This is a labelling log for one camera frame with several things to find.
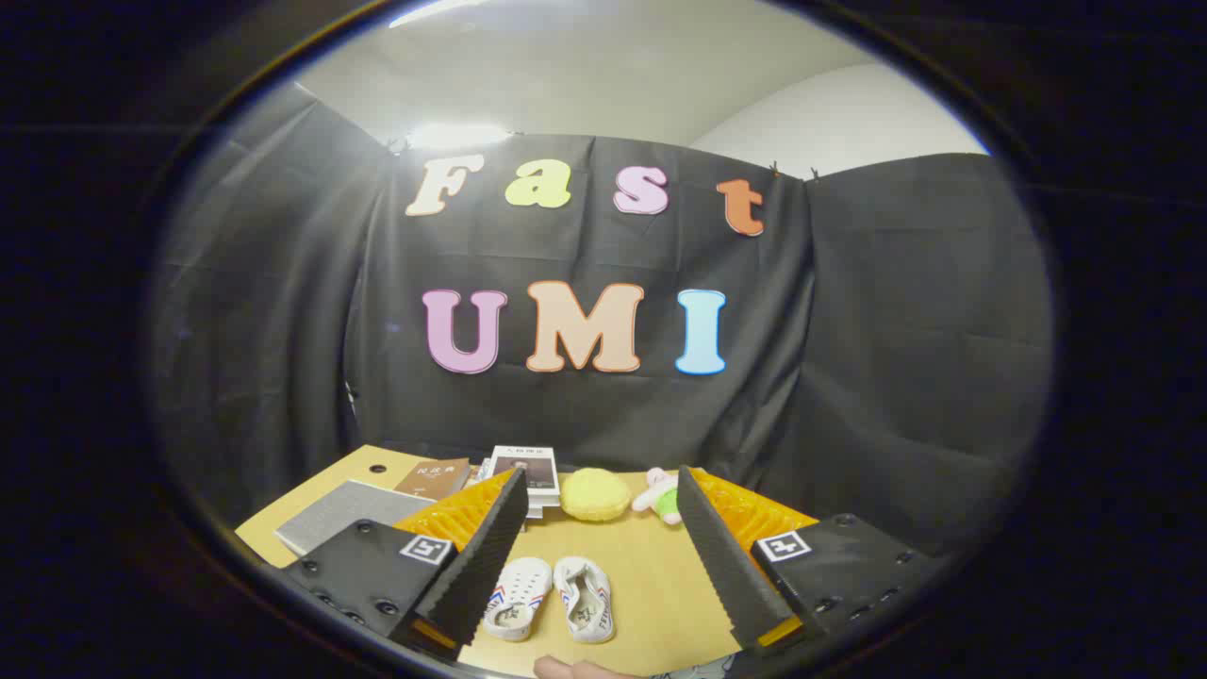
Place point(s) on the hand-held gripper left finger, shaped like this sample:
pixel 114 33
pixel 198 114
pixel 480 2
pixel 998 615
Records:
pixel 486 556

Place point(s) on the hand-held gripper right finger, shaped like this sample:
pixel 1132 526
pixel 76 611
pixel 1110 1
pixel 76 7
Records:
pixel 721 556

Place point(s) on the white striped shoe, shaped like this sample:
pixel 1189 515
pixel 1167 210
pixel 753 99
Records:
pixel 583 594
pixel 519 594

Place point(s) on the pink star plush toy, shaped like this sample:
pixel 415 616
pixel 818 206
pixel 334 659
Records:
pixel 663 497

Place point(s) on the brown book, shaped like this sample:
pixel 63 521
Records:
pixel 436 478

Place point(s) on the white portrait cover book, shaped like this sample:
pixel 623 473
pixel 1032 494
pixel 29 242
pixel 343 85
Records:
pixel 536 469

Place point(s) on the yellow round plush toy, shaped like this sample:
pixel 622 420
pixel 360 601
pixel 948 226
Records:
pixel 595 494

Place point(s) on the black backdrop cloth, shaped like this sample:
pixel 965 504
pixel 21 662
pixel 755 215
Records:
pixel 849 358

